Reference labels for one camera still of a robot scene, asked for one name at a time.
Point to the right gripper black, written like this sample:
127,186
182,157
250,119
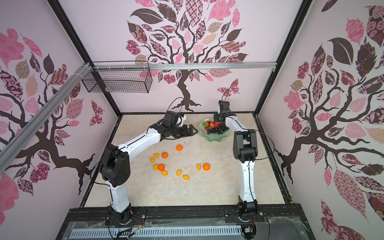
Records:
216,117

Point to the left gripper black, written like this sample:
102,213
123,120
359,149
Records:
185,133

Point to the dark fake grape bunch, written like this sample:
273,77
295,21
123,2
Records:
220,130

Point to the light green wavy fruit bowl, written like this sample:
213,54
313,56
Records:
212,137

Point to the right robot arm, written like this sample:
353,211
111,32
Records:
245,150

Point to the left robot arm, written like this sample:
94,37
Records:
115,166

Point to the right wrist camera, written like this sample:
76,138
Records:
224,107

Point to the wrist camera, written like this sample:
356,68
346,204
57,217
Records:
180,119
224,107

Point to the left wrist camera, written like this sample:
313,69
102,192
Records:
180,119

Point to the aluminium rail back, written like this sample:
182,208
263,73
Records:
199,66

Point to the aluminium rail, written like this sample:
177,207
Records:
199,66
12,149

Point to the black wire basket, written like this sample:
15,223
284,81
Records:
119,77

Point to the white vented cable duct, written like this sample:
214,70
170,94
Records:
154,232

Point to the black base frame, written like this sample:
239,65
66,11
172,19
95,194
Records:
272,222

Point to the aluminium rail left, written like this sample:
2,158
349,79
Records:
12,149

